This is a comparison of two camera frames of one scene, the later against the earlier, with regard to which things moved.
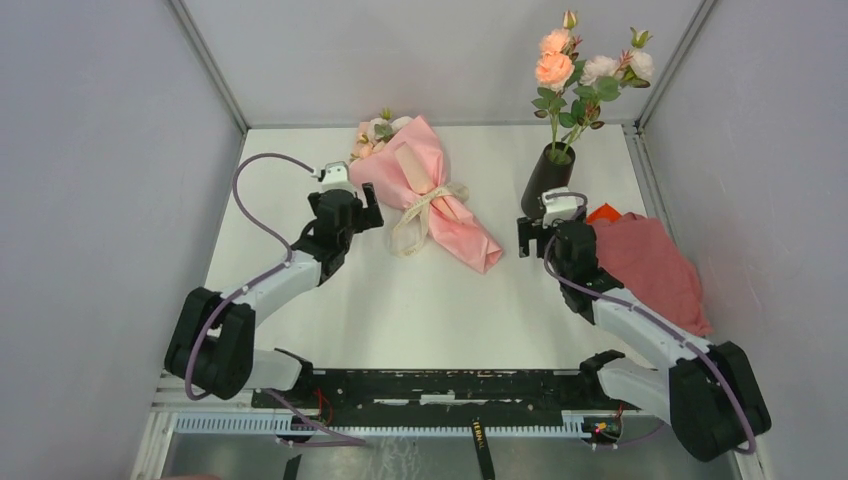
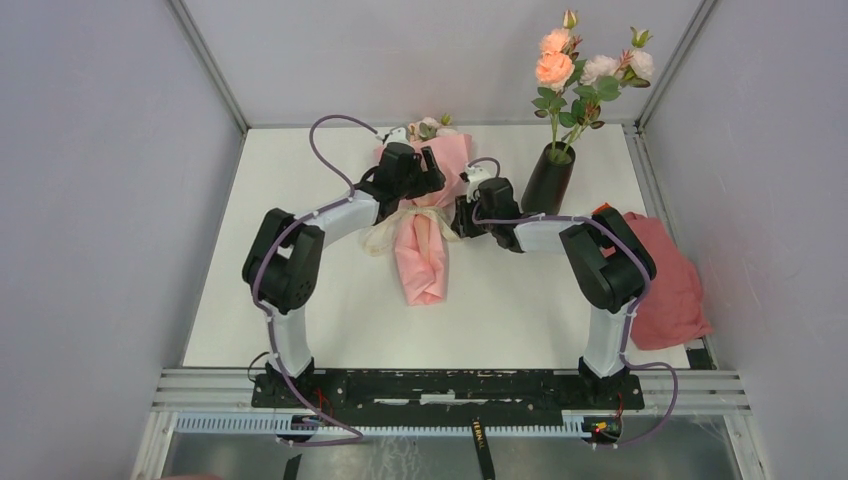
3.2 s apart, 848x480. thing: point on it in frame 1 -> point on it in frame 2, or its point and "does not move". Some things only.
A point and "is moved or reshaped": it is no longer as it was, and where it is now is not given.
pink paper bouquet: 402,160 is moved or reshaped
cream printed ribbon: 410,230 -> 376,238
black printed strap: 483,447 does not move
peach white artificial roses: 573,89 does not move
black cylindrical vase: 551,171 does not move
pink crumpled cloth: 639,254 does not move
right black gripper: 528,229 -> 461,220
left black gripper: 369,217 -> 435,177
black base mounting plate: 448,391 does not move
